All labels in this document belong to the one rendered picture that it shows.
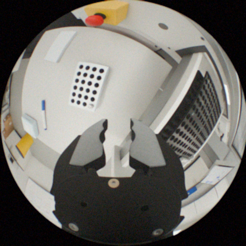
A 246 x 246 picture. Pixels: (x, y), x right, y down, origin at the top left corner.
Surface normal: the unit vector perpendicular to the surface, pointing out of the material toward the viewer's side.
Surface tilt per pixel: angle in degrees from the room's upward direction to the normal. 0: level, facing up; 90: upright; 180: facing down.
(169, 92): 90
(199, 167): 90
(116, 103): 0
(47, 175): 90
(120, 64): 0
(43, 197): 90
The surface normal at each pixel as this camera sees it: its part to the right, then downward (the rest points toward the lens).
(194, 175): -0.87, -0.41
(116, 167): 0.50, -0.78
